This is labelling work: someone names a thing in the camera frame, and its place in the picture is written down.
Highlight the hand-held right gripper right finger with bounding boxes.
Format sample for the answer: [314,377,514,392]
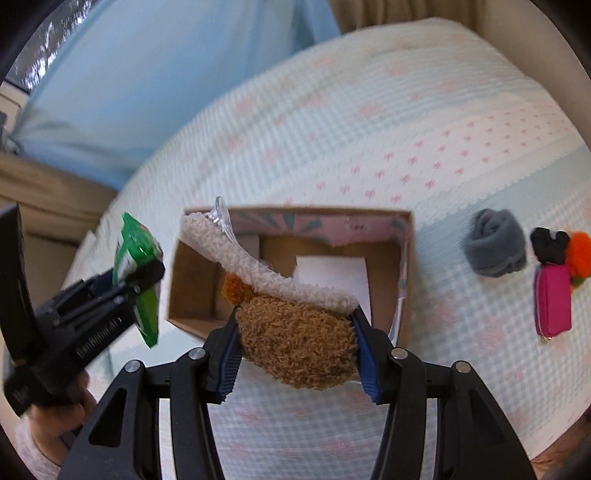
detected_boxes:
[349,305,537,480]

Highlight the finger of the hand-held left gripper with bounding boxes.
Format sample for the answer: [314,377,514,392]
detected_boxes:
[110,261,166,306]
[55,269,117,305]

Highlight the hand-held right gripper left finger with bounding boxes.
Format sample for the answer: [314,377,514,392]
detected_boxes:
[59,310,243,480]

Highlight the green snack packet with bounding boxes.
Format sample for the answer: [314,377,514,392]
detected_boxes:
[111,212,164,348]

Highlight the brown and white plush toy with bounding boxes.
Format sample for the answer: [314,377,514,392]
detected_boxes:
[180,211,362,391]

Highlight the cardboard box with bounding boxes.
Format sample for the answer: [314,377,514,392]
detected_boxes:
[164,206,415,356]

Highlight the person's left forearm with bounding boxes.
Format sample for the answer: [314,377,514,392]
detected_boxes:
[11,418,70,478]

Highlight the person's left hand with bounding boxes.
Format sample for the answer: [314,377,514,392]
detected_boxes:
[18,369,99,450]

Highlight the white paper sheet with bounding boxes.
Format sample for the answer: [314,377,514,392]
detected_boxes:
[293,255,374,324]

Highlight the clear plastic piece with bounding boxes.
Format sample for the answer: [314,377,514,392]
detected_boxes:
[207,196,274,274]

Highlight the grey rolled socks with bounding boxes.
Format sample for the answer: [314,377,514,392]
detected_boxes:
[463,209,528,278]

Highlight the pink zip pouch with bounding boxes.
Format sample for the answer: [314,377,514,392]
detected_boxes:
[534,264,573,343]

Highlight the white patterned blanket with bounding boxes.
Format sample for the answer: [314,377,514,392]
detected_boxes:
[69,17,591,462]

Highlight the orange pom-pom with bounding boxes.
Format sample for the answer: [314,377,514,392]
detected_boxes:
[566,232,591,294]

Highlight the beige curtain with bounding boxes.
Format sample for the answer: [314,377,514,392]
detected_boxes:
[327,0,490,35]

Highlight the beige bed frame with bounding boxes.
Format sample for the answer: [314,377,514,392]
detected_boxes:
[0,154,118,252]

